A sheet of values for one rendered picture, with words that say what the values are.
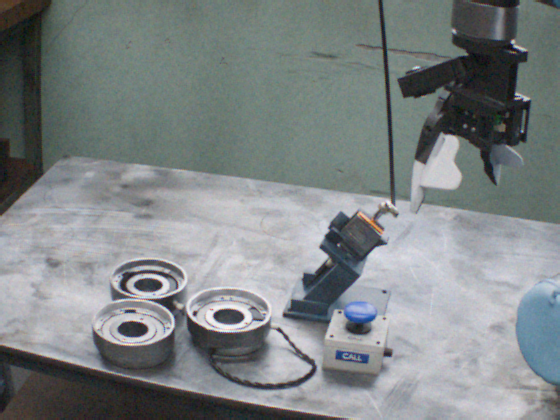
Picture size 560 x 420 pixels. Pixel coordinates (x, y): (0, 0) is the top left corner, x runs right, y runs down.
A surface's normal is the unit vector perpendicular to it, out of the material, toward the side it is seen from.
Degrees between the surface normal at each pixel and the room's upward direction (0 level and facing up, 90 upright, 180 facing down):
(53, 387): 0
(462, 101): 90
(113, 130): 90
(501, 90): 89
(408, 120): 90
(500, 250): 0
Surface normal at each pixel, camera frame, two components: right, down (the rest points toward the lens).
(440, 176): -0.61, -0.30
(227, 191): 0.06, -0.90
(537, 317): -0.84, 0.28
